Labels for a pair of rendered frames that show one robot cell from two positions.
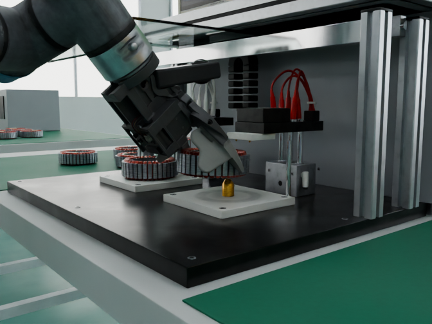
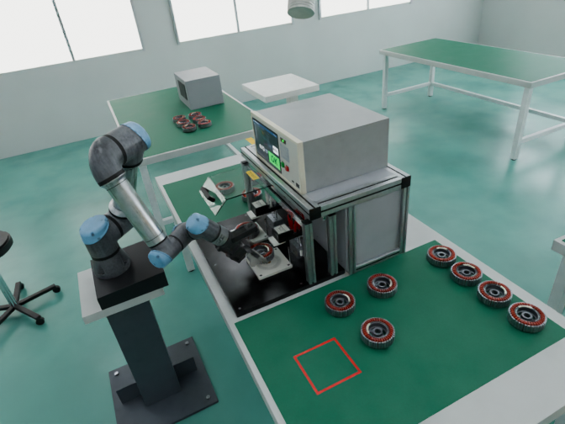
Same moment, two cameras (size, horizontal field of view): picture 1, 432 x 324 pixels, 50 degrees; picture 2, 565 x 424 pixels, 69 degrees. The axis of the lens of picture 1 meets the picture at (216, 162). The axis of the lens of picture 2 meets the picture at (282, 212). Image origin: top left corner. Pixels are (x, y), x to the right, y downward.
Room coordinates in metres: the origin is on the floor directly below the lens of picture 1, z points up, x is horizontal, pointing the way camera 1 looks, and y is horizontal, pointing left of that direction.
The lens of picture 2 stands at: (-0.57, -0.49, 1.87)
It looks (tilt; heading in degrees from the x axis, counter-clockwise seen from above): 32 degrees down; 16
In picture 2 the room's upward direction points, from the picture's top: 7 degrees counter-clockwise
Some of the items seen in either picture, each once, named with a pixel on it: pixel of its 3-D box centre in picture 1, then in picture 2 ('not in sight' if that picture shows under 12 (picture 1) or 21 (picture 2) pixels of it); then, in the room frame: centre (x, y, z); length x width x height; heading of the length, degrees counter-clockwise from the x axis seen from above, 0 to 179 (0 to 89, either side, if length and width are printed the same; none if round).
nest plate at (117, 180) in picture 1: (150, 179); (247, 235); (0.92, 0.13, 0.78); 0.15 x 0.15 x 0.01; 39
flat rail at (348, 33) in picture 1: (227, 49); (271, 193); (0.88, -0.02, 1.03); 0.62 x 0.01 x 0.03; 39
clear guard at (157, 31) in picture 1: (152, 47); (240, 186); (0.92, 0.12, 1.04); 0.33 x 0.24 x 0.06; 129
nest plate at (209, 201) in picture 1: (227, 198); (268, 262); (0.73, -0.02, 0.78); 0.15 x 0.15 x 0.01; 39
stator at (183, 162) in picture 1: (213, 161); (260, 253); (0.71, 0.00, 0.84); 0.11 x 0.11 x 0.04
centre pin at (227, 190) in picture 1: (227, 187); not in sight; (0.73, -0.02, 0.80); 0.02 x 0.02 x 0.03
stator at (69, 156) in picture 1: (78, 157); not in sight; (1.36, 0.41, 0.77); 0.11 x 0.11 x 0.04
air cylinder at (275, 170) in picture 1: (290, 177); (298, 247); (0.82, -0.13, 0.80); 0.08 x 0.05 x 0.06; 39
